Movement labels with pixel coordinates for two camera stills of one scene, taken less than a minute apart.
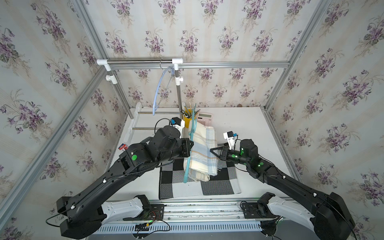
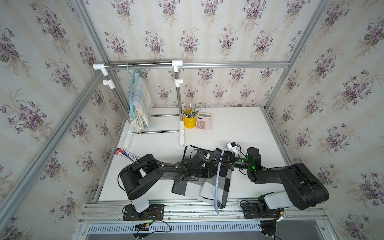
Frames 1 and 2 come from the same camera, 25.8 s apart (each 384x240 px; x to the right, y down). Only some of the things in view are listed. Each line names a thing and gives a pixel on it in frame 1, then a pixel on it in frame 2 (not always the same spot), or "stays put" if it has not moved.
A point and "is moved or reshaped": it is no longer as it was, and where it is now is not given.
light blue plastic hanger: (172, 69) → (216, 193)
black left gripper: (186, 144) → (210, 173)
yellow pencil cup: (187, 122) stays put
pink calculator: (205, 118) stays put
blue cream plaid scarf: (203, 163) → (143, 105)
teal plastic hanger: (194, 125) → (132, 82)
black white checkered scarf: (171, 183) is moved or reshaped
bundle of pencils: (189, 113) stays put
